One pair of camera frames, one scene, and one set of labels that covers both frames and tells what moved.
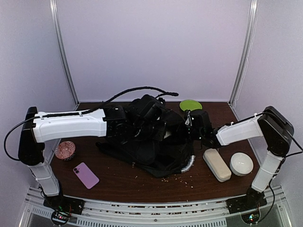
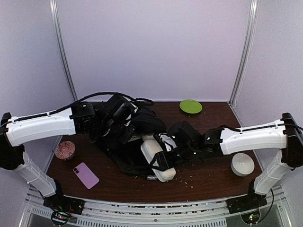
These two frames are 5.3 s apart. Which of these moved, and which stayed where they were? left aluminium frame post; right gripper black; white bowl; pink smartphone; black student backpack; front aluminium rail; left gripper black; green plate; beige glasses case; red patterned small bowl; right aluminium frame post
Moved: left gripper black; beige glasses case; black student backpack; right gripper black
Stayed: red patterned small bowl; right aluminium frame post; pink smartphone; front aluminium rail; white bowl; left aluminium frame post; green plate
